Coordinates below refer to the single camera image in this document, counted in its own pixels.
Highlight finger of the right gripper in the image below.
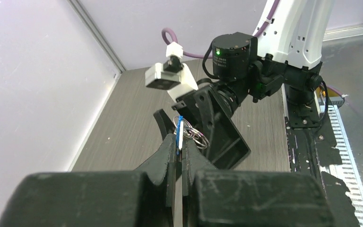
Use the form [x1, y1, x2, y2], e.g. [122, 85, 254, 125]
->
[194, 89, 251, 170]
[153, 109, 176, 140]

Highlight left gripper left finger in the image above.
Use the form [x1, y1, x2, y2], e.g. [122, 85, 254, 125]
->
[136, 134, 177, 227]

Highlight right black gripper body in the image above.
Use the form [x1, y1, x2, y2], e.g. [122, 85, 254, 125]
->
[172, 84, 241, 125]

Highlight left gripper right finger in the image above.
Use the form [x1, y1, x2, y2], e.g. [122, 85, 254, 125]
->
[181, 139, 216, 227]

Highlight blue tagged key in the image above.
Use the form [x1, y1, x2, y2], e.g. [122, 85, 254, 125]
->
[176, 116, 184, 155]

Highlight metal keyring holder plate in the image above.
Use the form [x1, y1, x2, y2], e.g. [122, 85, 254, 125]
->
[173, 116, 210, 227]

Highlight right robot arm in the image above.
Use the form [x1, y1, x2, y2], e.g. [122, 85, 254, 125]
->
[145, 0, 333, 169]

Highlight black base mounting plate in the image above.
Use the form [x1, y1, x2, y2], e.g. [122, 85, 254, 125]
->
[285, 86, 361, 227]

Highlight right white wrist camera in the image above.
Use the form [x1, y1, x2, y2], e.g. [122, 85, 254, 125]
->
[145, 55, 199, 102]

